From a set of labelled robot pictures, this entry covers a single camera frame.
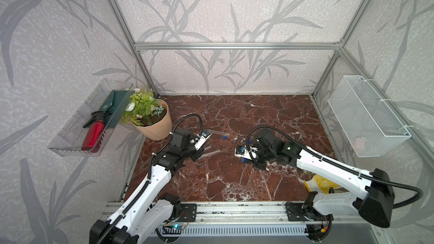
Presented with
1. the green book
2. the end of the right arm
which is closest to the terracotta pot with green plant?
the green book

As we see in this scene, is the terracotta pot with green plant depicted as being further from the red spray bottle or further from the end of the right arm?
the end of the right arm

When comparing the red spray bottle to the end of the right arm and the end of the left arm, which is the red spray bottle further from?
the end of the right arm

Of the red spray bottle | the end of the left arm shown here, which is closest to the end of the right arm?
the end of the left arm

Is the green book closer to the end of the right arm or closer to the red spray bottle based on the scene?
the red spray bottle

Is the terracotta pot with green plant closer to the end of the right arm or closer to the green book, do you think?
the green book

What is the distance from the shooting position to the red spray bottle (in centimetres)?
56

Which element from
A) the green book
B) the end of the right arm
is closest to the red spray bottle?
the green book
